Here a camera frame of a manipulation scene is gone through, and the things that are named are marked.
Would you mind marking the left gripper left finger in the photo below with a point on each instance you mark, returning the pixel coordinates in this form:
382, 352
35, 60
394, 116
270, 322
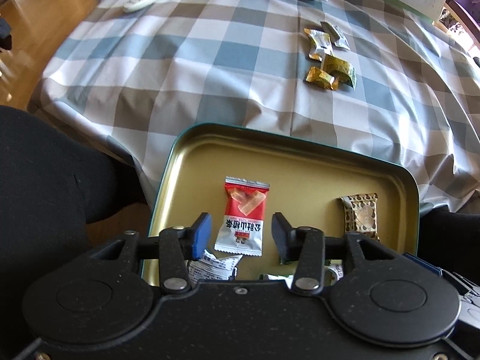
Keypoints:
176, 246

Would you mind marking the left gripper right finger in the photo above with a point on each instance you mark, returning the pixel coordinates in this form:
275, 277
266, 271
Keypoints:
309, 244

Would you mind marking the silver grey snack packet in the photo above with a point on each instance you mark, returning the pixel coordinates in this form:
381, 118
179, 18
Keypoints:
211, 268

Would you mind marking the green white triangle packet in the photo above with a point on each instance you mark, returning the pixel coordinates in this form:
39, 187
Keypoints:
333, 273

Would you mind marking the brown heart pattern packet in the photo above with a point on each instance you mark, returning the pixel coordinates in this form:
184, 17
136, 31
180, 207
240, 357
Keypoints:
360, 214

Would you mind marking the red white snack packet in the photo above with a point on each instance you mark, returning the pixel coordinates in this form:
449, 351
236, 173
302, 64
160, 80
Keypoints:
242, 229

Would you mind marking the gold candy wrapper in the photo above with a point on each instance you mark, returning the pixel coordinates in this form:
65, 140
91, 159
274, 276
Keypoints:
319, 77

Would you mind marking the silver yellow snack packet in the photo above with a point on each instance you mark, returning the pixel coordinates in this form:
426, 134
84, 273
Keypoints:
320, 44

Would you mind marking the white sesame crisp packet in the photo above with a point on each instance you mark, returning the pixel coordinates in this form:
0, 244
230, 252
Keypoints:
336, 35

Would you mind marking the green candy wrapper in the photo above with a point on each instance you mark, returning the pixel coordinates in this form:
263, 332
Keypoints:
288, 258

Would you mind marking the gold metal tin tray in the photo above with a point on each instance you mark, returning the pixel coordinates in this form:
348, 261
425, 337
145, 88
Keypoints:
307, 181

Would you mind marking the black trouser leg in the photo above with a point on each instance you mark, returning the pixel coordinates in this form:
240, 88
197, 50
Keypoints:
51, 187

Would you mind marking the checkered blue grey tablecloth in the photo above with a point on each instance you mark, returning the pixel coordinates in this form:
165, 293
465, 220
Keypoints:
133, 82

